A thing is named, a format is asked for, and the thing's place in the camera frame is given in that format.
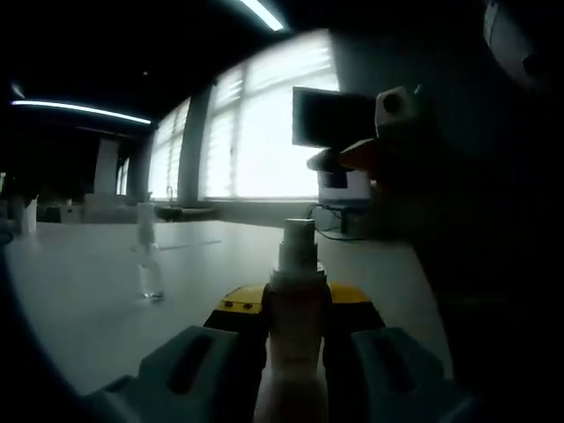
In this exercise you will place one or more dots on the dark wall screen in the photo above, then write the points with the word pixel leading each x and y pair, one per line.
pixel 326 119

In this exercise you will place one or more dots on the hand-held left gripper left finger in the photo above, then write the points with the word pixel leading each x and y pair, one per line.
pixel 207 361

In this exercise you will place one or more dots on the long ceiling light strip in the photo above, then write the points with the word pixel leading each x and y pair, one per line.
pixel 79 109
pixel 264 13

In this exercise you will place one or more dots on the window with white blinds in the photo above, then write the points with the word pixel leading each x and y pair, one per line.
pixel 264 154
pixel 167 154

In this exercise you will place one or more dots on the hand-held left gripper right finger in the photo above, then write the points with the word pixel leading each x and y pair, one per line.
pixel 379 365

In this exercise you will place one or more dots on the dark monitor stand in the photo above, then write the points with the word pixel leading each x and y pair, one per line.
pixel 343 216

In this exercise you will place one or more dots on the clear pump bottle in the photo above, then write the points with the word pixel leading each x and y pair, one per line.
pixel 150 277

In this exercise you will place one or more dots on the white pump bottle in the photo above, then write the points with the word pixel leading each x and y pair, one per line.
pixel 293 352

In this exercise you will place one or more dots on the white framed monitor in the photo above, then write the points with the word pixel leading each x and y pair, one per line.
pixel 357 187

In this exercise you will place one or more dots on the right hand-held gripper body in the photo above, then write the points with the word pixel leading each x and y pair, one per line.
pixel 396 110

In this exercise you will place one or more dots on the white plant pot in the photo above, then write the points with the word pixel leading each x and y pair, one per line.
pixel 26 218

